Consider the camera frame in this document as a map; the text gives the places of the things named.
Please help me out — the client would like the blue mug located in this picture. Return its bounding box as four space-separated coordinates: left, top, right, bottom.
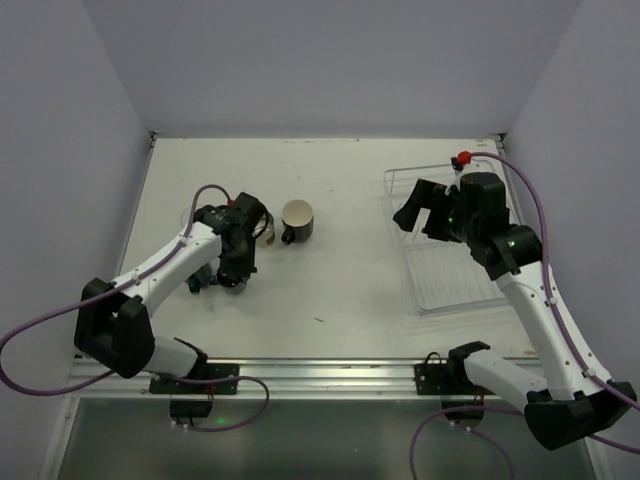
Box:
219 277 247 295

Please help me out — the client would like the teal cup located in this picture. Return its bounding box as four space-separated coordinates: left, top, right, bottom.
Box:
186 264 218 295

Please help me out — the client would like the beige cup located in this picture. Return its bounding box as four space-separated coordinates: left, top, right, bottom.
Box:
254 213 275 248

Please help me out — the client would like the black mug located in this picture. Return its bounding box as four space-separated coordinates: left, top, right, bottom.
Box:
281 200 315 245

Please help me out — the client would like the clear glass cup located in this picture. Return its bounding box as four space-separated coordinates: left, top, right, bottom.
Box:
180 206 198 228

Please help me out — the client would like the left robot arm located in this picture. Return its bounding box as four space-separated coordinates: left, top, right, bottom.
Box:
74 193 267 383

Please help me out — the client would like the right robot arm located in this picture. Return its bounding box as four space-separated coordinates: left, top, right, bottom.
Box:
393 172 637 450

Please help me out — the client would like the left black controller box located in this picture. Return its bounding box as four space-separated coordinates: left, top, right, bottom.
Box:
169 400 212 423

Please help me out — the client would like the black controller box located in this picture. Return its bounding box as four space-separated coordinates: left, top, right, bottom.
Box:
441 400 484 428
169 400 212 423

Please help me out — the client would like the right black controller box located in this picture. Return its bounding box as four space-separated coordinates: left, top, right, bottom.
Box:
441 400 484 428

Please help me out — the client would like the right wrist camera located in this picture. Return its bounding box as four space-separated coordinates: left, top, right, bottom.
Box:
451 151 476 189

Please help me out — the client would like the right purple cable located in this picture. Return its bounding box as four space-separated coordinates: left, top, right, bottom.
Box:
410 151 640 480

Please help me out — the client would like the purple cable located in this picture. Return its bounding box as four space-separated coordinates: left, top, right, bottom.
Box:
410 151 640 480
0 184 271 432

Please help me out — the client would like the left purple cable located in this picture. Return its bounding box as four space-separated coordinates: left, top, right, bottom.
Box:
0 184 271 432

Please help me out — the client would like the aluminium mounting rail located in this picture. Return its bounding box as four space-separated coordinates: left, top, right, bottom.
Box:
67 359 474 402

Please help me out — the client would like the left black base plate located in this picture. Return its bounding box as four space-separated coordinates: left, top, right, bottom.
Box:
149 362 240 395

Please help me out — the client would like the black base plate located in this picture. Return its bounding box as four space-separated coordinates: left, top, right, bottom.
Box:
413 352 493 396
149 362 240 395

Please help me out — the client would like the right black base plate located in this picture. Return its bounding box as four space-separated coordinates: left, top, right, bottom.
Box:
413 352 493 396

